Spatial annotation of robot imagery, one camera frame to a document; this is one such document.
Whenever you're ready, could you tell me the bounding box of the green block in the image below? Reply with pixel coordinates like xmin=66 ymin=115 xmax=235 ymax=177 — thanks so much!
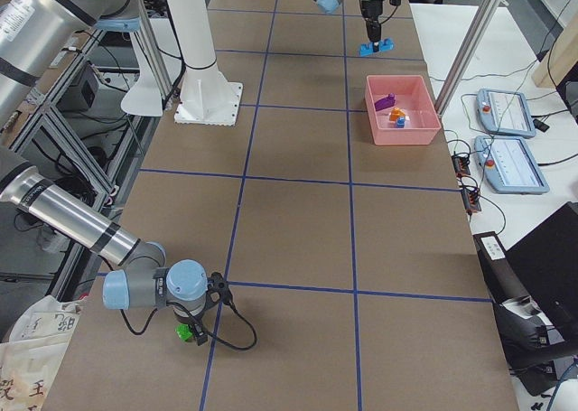
xmin=175 ymin=323 xmax=195 ymax=342

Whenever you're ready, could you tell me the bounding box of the long blue block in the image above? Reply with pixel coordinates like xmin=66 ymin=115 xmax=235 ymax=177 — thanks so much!
xmin=359 ymin=39 xmax=395 ymax=57

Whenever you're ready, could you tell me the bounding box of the purple block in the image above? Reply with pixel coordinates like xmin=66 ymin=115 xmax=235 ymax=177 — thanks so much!
xmin=374 ymin=93 xmax=396 ymax=112

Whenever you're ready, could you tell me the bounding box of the orange block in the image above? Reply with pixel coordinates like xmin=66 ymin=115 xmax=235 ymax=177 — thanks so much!
xmin=388 ymin=107 xmax=406 ymax=122

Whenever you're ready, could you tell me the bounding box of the pink plastic box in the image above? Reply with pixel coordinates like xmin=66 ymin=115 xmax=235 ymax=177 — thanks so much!
xmin=365 ymin=75 xmax=441 ymax=146

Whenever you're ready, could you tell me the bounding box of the far teach pendant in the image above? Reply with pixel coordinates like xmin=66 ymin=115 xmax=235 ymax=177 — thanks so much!
xmin=476 ymin=89 xmax=536 ymax=138

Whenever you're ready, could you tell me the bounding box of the teach pendant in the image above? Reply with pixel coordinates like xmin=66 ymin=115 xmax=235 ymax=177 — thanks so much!
xmin=476 ymin=89 xmax=536 ymax=138
xmin=474 ymin=135 xmax=550 ymax=194

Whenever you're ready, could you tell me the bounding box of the white tote bag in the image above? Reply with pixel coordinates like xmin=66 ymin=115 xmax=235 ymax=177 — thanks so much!
xmin=1 ymin=295 xmax=84 ymax=410

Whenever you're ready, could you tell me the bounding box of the near teach pendant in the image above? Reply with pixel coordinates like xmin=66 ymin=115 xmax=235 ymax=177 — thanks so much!
xmin=474 ymin=135 xmax=550 ymax=194

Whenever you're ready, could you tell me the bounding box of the black relay board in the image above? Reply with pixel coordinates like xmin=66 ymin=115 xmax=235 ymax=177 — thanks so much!
xmin=452 ymin=154 xmax=481 ymax=217

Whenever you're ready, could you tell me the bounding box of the black laptop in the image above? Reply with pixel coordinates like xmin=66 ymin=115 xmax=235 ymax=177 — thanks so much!
xmin=507 ymin=202 xmax=577 ymax=339

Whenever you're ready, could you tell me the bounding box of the aluminium frame post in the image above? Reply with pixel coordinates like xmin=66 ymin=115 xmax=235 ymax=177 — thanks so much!
xmin=434 ymin=0 xmax=502 ymax=117

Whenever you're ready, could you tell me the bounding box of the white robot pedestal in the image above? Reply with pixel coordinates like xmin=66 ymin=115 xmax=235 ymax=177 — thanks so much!
xmin=121 ymin=0 xmax=243 ymax=126

